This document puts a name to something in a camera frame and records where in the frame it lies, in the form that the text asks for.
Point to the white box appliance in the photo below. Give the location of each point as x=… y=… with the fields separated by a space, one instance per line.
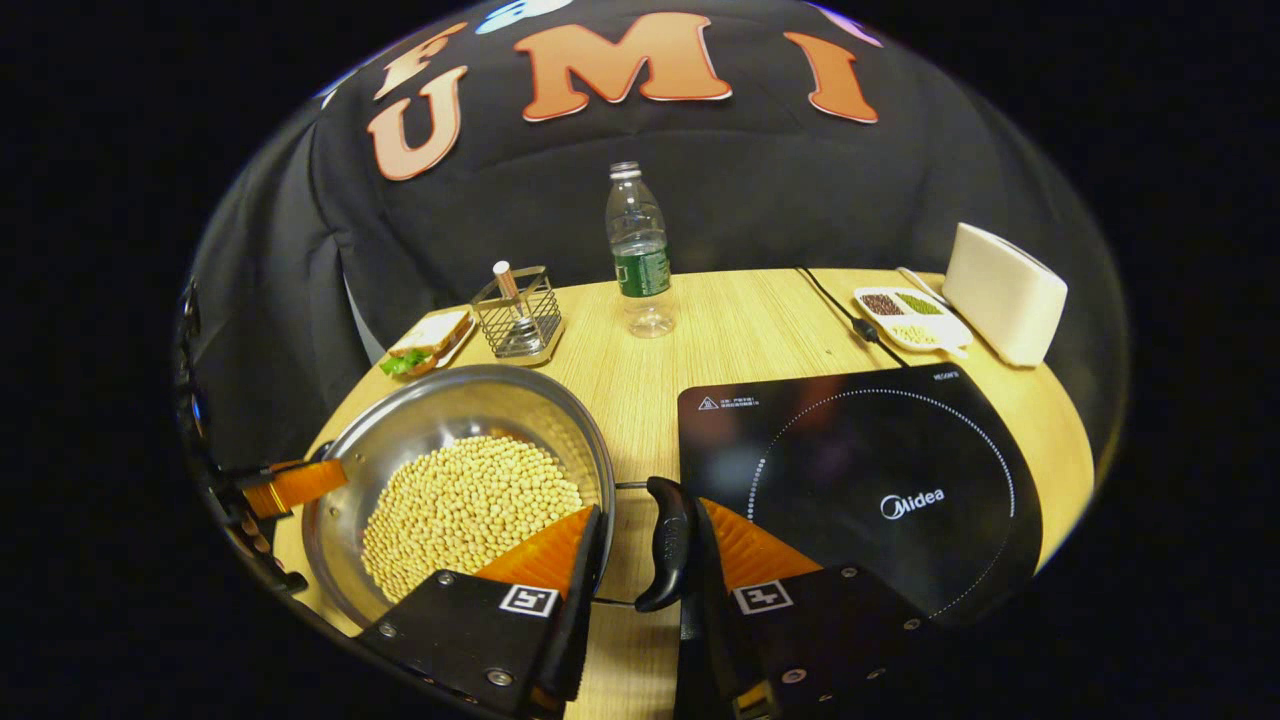
x=1000 y=290

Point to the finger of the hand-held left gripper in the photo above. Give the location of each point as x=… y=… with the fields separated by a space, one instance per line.
x=300 y=485

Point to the black induction cooktop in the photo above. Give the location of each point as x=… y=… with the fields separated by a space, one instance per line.
x=850 y=450

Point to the small white plate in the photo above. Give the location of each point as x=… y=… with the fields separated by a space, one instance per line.
x=462 y=348

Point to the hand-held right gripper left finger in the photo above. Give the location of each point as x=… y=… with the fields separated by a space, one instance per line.
x=585 y=600

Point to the clear plastic water bottle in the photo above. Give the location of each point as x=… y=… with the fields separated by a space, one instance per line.
x=640 y=270

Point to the black backdrop cloth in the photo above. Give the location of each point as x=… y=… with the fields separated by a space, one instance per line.
x=750 y=180

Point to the white divided grain tray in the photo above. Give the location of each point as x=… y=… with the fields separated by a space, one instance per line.
x=910 y=315

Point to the sandwich with lettuce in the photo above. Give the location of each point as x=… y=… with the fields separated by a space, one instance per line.
x=435 y=335

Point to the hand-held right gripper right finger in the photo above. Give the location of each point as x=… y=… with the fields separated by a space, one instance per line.
x=705 y=620

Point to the pile of yellow soybeans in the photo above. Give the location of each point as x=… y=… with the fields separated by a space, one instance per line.
x=460 y=510

